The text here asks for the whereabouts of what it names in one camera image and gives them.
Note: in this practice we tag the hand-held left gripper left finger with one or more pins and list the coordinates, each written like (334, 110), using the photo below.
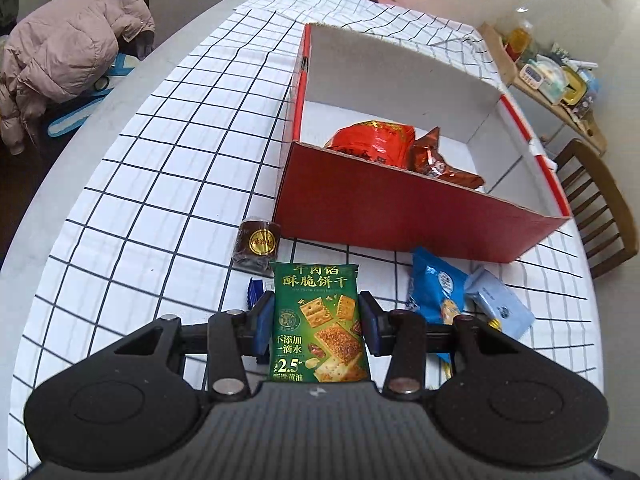
(261, 327)

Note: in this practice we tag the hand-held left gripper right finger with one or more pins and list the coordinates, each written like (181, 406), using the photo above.
(371, 327)

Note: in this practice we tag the small dark blue packet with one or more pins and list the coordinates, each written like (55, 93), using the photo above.
(256, 290)

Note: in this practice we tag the green cracker packet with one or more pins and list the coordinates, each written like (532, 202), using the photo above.
(315, 310)

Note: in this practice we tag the blue cookie packet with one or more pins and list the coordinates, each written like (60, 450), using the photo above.
(435, 285)

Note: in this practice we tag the round brown cake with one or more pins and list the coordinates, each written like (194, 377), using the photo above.
(257, 242)

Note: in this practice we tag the red cardboard box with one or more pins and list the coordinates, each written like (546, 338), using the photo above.
(400, 210)

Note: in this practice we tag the yellow candy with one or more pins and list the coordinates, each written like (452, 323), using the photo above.
(495, 324)

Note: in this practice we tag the light blue snack packet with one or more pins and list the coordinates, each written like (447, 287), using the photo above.
(500, 305)

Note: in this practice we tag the white black-grid tablecloth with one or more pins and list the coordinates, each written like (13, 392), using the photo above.
(175, 185)

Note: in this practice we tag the brown-orange snack packet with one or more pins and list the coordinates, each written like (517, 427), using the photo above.
(432, 162)

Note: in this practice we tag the orange-red snack packet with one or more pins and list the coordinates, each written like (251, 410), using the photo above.
(370, 140)

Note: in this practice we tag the wooden chair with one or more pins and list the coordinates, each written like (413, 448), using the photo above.
(605, 185)

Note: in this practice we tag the light blue white object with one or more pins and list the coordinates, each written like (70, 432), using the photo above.
(70, 120)

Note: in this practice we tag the white digital timer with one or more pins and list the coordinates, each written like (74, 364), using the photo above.
(532, 73)

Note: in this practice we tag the wooden shelf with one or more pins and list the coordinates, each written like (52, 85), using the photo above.
(500, 55)

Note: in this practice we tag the light green lidded container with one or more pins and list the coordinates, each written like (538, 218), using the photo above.
(555, 80)

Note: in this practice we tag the yellow lidded container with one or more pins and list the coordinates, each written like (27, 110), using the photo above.
(577, 90)

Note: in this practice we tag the yellow bottle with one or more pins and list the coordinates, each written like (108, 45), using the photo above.
(520, 35)

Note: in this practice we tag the pink puffer jacket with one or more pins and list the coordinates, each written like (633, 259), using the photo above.
(65, 45)

